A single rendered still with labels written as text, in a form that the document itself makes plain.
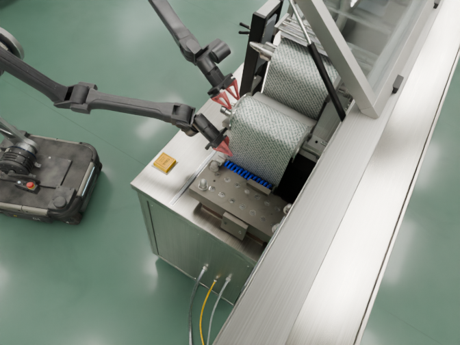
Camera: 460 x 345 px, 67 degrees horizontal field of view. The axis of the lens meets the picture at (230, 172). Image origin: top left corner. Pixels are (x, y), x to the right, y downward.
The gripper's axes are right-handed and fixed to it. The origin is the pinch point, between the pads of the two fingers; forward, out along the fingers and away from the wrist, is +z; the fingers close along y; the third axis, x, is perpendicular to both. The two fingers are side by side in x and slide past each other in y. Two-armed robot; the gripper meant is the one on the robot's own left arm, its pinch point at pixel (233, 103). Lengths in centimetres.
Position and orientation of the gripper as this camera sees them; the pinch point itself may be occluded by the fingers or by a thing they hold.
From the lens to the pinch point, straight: 131.3
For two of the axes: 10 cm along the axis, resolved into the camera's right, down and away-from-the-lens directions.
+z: 5.8, 7.2, 3.7
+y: -5.1, 6.8, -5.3
